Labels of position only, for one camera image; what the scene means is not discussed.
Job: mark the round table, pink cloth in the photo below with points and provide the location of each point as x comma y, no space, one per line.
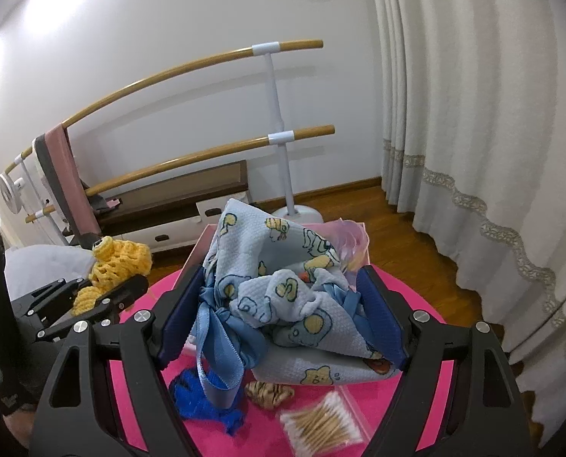
409,414

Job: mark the blue printed cloth bag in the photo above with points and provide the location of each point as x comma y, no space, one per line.
287,295

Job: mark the pink towel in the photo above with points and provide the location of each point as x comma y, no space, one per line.
68,176

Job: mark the yellow crocheted pouch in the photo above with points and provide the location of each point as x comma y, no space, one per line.
114,262

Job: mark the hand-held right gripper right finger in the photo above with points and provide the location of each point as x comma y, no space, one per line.
383,316

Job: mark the dark grey cloth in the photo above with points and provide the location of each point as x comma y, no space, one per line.
99,204

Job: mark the pink cardboard box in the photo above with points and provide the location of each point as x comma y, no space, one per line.
197,247

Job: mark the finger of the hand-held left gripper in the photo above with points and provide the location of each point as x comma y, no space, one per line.
49,293
116,297

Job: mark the bag of cotton swabs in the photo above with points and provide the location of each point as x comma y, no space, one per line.
321,423

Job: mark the cream patterned curtain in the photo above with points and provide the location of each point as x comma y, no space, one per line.
478,128

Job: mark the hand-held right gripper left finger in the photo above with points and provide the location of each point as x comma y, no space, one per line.
180,321

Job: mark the blue crocheted item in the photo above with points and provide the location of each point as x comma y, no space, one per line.
195,390

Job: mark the wooden ballet barre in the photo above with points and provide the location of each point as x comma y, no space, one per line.
278,104

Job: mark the dark wooden storage bench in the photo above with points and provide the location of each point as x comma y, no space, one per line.
168,200

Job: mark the person's left forearm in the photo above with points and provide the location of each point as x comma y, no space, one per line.
19,428

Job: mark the small pink item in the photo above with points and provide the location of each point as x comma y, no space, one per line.
113,202

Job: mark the small white fan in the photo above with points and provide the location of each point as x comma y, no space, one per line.
8,193

